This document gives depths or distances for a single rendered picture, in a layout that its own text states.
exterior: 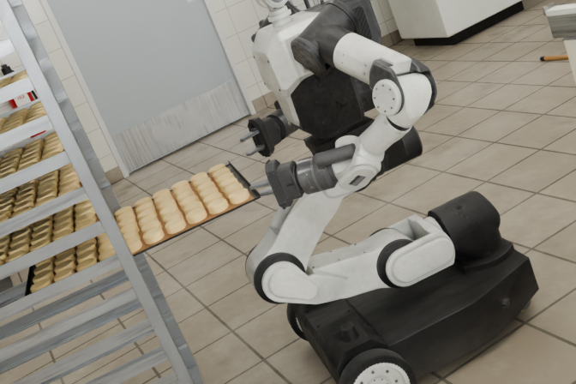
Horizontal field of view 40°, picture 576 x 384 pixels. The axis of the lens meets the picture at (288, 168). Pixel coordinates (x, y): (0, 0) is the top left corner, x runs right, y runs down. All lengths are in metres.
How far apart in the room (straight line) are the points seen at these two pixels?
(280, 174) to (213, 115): 4.06
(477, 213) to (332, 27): 0.76
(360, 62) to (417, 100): 0.15
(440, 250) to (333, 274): 0.30
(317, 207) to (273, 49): 0.44
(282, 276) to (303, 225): 0.15
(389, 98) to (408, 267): 0.69
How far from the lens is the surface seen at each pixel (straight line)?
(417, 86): 1.71
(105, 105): 5.76
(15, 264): 1.92
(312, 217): 2.14
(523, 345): 2.30
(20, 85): 1.84
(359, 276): 2.25
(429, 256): 2.25
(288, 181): 1.92
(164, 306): 2.42
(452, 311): 2.20
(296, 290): 2.15
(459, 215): 2.31
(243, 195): 1.95
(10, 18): 1.80
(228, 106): 6.00
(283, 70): 1.99
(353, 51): 1.77
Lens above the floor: 1.27
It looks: 17 degrees down
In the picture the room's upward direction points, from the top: 22 degrees counter-clockwise
